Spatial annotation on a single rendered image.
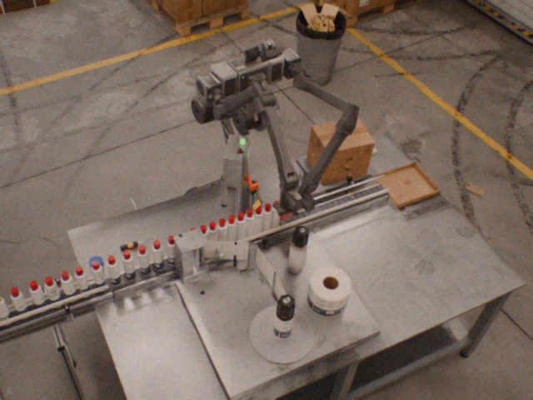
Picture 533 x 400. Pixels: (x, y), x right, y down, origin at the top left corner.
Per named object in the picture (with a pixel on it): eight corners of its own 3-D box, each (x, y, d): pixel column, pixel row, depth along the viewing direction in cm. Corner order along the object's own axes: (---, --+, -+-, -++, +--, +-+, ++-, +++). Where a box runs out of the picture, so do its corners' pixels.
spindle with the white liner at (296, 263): (291, 276, 308) (297, 239, 286) (284, 262, 313) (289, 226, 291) (307, 270, 311) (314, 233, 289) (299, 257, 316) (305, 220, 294)
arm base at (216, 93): (220, 100, 319) (221, 82, 310) (228, 109, 315) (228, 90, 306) (206, 105, 316) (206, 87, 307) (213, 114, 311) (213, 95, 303)
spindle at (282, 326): (277, 344, 280) (282, 311, 259) (269, 328, 285) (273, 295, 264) (294, 337, 283) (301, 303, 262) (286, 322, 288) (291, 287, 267)
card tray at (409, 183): (398, 208, 351) (400, 203, 348) (373, 179, 366) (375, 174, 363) (439, 193, 361) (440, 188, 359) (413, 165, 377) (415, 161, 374)
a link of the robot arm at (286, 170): (271, 97, 280) (251, 100, 275) (276, 92, 276) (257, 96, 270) (296, 185, 280) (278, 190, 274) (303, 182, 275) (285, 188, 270)
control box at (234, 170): (222, 186, 292) (222, 157, 278) (229, 162, 303) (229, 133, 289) (242, 189, 291) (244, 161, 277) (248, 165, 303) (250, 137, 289)
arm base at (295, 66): (297, 74, 339) (300, 56, 331) (306, 82, 335) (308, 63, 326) (285, 78, 336) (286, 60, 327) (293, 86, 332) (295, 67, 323)
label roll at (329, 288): (302, 310, 295) (305, 293, 284) (311, 278, 308) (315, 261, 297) (341, 322, 292) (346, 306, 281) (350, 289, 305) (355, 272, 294)
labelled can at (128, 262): (127, 282, 299) (122, 257, 284) (124, 275, 302) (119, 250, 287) (137, 279, 301) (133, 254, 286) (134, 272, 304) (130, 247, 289)
